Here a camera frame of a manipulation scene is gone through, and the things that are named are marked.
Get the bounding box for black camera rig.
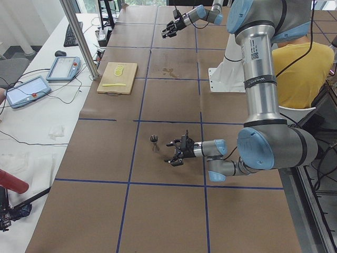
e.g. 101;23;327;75
1;187;51;232

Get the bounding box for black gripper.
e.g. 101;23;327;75
161;17;187;38
164;139;195;167

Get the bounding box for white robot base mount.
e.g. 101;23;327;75
209;34;245;93

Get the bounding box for far blue teach pendant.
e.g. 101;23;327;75
46;56;81;82

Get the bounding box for bamboo cutting board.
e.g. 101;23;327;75
97;62;137;95

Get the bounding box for person in yellow shirt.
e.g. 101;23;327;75
272;35;334;109

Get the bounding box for aluminium frame post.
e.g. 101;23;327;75
60;0;99;80

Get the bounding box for crumpled white tissue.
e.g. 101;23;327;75
48;125;65;140

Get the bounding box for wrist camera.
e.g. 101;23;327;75
173;9;181;20
181;130;194;145

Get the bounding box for red cylinder bottle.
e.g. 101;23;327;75
0;170;29;194

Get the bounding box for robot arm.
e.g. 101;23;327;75
161;1;223;38
168;1;318;182

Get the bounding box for steel jigger measuring cup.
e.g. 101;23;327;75
150;134;160;152

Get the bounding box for black computer mouse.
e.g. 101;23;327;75
54;50;67;57

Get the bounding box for near blue teach pendant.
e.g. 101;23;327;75
6;76;51;109

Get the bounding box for black keyboard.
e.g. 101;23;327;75
63;24;78;47

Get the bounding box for blue teach pendant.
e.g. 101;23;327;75
6;76;51;109
46;56;81;82

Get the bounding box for yellow plastic knife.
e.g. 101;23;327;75
102;83;126;87

